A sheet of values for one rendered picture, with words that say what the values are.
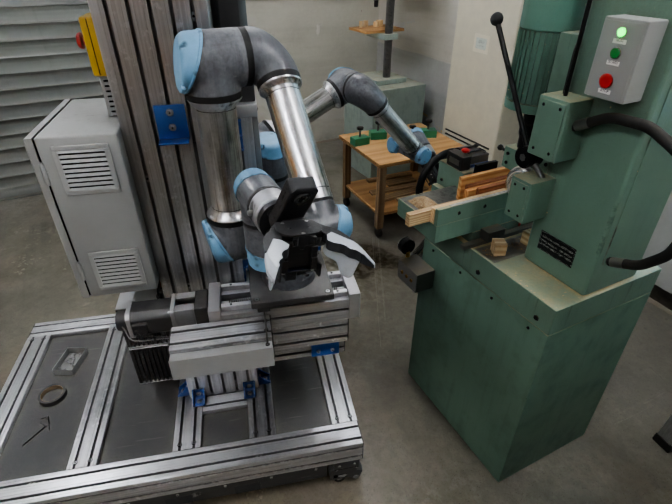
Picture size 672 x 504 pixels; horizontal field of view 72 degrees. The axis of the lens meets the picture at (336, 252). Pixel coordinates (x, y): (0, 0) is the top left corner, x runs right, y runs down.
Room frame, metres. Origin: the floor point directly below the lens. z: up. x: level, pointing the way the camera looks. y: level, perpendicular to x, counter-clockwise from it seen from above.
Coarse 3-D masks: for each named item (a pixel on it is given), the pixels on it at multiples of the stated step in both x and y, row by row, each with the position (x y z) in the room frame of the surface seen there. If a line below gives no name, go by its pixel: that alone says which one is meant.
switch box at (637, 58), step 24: (624, 24) 1.04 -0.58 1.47; (648, 24) 0.99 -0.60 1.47; (600, 48) 1.07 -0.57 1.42; (624, 48) 1.02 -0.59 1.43; (648, 48) 1.00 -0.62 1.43; (600, 72) 1.05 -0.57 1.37; (624, 72) 1.01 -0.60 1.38; (648, 72) 1.01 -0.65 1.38; (600, 96) 1.04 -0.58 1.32; (624, 96) 0.99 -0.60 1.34
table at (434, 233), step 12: (432, 192) 1.43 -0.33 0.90; (444, 192) 1.43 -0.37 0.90; (456, 192) 1.43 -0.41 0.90; (408, 204) 1.35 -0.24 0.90; (480, 216) 1.28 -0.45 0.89; (492, 216) 1.30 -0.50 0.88; (504, 216) 1.32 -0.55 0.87; (420, 228) 1.27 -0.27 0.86; (432, 228) 1.22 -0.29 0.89; (444, 228) 1.22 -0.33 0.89; (456, 228) 1.24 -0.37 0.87; (468, 228) 1.26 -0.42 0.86; (480, 228) 1.28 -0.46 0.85; (432, 240) 1.21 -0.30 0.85
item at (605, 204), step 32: (608, 0) 1.15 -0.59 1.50; (640, 0) 1.08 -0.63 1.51; (576, 64) 1.18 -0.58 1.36; (608, 128) 1.06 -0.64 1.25; (576, 160) 1.11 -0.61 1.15; (608, 160) 1.04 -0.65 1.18; (640, 160) 1.00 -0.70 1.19; (576, 192) 1.09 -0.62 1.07; (608, 192) 1.02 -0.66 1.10; (640, 192) 1.02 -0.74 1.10; (544, 224) 1.15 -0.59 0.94; (576, 224) 1.07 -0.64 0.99; (608, 224) 1.00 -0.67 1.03; (640, 224) 1.05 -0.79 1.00; (544, 256) 1.12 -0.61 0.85; (576, 256) 1.04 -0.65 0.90; (608, 256) 1.01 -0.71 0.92; (640, 256) 1.08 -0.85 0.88; (576, 288) 1.01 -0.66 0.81
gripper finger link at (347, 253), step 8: (328, 240) 0.58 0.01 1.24; (336, 240) 0.59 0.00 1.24; (344, 240) 0.59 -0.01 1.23; (328, 248) 0.58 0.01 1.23; (336, 248) 0.58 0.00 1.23; (344, 248) 0.57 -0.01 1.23; (352, 248) 0.57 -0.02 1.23; (360, 248) 0.57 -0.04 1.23; (328, 256) 0.59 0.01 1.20; (336, 256) 0.59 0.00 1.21; (344, 256) 0.58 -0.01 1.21; (352, 256) 0.56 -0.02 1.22; (360, 256) 0.55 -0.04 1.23; (368, 256) 0.55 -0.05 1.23; (344, 264) 0.58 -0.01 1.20; (352, 264) 0.57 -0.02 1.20; (368, 264) 0.55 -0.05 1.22; (344, 272) 0.58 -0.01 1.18; (352, 272) 0.57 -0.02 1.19
